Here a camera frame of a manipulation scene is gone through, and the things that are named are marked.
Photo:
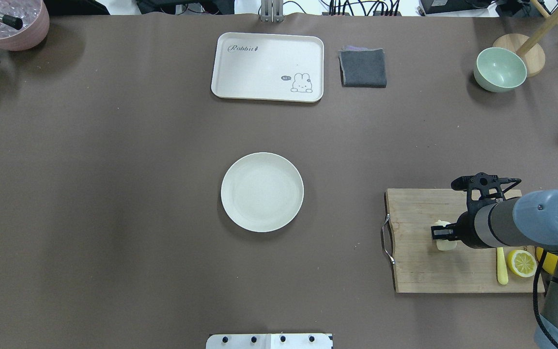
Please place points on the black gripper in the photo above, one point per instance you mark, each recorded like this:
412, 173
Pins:
465, 229

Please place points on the white steamed bun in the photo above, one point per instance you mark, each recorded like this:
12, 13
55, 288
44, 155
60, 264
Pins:
445, 245

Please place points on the beige round plate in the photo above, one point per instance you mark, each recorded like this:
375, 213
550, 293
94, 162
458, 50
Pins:
262, 192

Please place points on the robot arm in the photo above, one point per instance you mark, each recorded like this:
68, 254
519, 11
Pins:
531, 219

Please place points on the cream rabbit tray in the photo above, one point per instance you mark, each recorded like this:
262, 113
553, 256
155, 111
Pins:
268, 67

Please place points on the wooden cutting board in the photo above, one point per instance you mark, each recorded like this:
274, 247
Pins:
420, 267

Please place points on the pink bowl with ice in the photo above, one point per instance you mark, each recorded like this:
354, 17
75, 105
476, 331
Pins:
35, 16

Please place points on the yellow plastic knife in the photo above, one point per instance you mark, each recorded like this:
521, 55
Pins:
502, 275

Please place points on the lemon half slice lower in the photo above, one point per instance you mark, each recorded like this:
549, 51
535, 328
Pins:
521, 263

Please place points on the yellow lemon near lime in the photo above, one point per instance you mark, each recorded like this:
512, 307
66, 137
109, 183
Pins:
550, 261

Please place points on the mint green bowl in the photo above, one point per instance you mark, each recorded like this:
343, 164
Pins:
499, 70

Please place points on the dark grey folded cloth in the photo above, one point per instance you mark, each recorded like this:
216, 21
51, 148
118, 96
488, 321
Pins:
363, 67

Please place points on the wooden mug tree stand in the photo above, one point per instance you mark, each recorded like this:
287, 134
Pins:
528, 48

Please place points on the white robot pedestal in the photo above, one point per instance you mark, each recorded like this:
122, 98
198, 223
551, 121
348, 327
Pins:
270, 341

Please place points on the aluminium frame post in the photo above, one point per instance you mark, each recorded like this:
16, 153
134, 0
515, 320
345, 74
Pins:
272, 11

